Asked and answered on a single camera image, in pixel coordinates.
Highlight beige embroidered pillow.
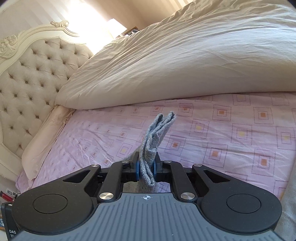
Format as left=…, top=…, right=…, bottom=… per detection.
left=22, top=105, right=75, bottom=180

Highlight red thermos bottle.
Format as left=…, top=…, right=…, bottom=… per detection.
left=0, top=191, right=14, bottom=202

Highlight pink patterned bed sheet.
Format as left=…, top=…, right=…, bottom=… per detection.
left=16, top=92, right=295, bottom=198

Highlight cream tufted headboard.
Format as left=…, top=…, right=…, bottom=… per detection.
left=1, top=20, right=93, bottom=181

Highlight grey speckled pants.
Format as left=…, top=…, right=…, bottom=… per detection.
left=123, top=111, right=176, bottom=193

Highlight cream duvet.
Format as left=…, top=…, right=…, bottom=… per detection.
left=56, top=1, right=295, bottom=109

